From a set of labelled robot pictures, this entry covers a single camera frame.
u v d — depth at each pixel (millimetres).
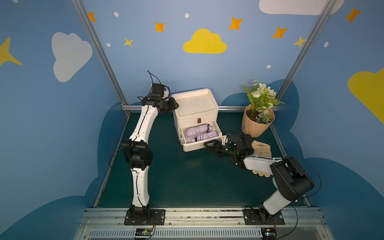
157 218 735
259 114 970
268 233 731
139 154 550
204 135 934
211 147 801
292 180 471
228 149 778
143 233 718
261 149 1013
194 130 931
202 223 737
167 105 815
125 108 1163
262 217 657
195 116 883
